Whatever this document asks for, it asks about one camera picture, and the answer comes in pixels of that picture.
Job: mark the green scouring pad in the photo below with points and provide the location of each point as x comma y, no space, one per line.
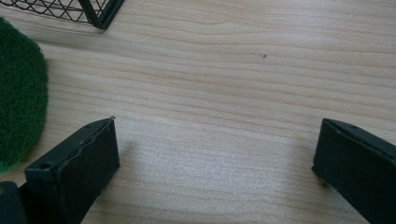
18,93

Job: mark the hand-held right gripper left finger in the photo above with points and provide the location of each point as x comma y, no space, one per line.
71,174

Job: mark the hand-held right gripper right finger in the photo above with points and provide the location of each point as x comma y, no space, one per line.
358,168

